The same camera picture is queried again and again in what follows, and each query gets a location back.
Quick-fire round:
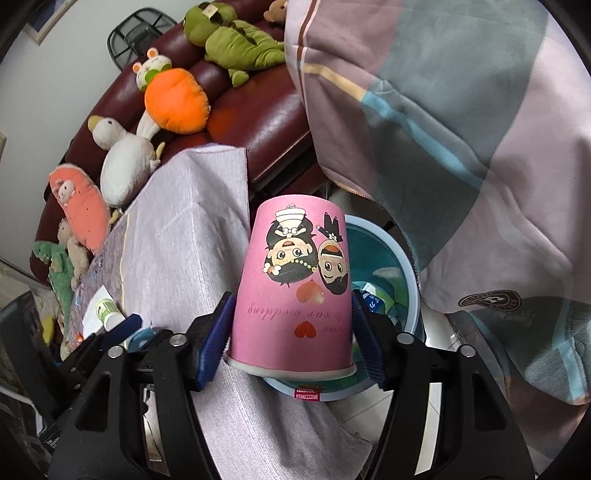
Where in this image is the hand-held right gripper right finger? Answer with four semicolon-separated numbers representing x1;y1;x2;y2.
351;288;536;480

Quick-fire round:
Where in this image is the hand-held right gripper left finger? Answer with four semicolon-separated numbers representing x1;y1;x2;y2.
48;291;238;480

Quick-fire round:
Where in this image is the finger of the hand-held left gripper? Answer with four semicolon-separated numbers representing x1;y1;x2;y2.
99;315;144;354

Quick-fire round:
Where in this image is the light blue plastic lid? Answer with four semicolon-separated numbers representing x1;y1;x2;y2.
126;327;163;354

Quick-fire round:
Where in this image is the white green bottle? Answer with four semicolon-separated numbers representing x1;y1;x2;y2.
95;298;126;330

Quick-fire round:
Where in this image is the blue plastic bin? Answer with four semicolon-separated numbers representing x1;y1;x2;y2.
263;215;422;403

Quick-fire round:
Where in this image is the pink cartoon paper cup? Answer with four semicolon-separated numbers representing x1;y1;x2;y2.
222;195;357;376

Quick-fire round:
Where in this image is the blue white packet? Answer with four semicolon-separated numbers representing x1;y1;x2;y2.
352;281;395;319

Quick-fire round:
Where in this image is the small beige plush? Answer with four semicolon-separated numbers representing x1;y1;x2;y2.
56;220;90;289

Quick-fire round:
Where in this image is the small green dinosaur plush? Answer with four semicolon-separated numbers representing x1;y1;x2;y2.
32;240;77;319

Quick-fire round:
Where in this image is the grey tablecloth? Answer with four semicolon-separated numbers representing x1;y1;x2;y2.
60;145;372;480

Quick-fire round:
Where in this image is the pink plush toy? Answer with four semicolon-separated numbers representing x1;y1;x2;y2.
48;164;112;254

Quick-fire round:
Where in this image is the white duck plush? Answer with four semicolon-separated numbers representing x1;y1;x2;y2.
88;115;165;208

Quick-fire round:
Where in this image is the plaid blanket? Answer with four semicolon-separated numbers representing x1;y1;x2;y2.
283;0;591;407

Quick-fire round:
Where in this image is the dark red leather sofa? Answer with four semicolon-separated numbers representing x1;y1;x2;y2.
30;18;333;284

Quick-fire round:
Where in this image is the orange carrot plush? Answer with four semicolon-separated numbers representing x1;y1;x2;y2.
132;48;213;139

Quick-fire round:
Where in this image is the black mesh chair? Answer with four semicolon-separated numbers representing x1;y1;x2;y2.
107;11;178;70

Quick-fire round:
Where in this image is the large green dinosaur plush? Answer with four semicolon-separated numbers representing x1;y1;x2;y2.
183;2;287;88

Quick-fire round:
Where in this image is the framed picture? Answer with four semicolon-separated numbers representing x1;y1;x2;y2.
23;0;79;44

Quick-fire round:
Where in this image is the brown bear plush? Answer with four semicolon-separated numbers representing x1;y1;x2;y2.
264;0;289;24

